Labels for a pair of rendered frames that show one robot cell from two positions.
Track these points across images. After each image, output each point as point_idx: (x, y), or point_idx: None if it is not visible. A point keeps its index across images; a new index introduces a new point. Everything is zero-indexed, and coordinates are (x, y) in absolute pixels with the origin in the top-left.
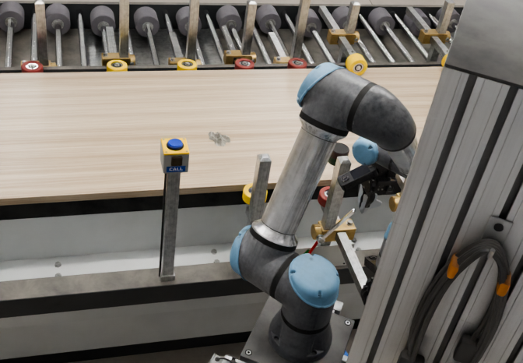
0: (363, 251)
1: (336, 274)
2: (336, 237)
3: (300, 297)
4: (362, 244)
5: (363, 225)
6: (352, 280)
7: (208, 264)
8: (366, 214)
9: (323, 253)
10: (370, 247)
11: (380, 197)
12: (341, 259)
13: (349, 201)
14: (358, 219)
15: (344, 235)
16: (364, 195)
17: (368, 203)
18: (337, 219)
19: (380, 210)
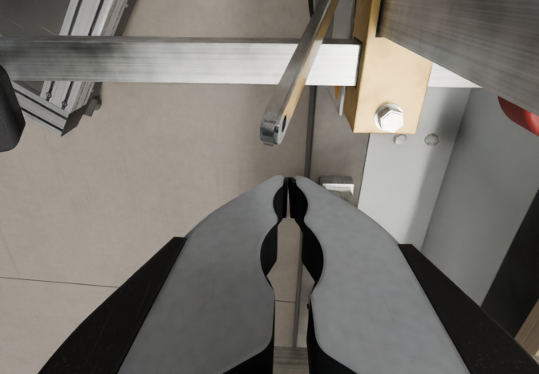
0: (363, 144)
1: None
2: (348, 40)
3: None
4: (414, 153)
5: (457, 176)
6: (310, 90)
7: None
8: (476, 193)
9: None
10: (399, 167)
11: (500, 251)
12: None
13: (532, 168)
14: (475, 170)
15: (336, 72)
16: (240, 333)
17: (91, 318)
18: (439, 75)
19: (470, 228)
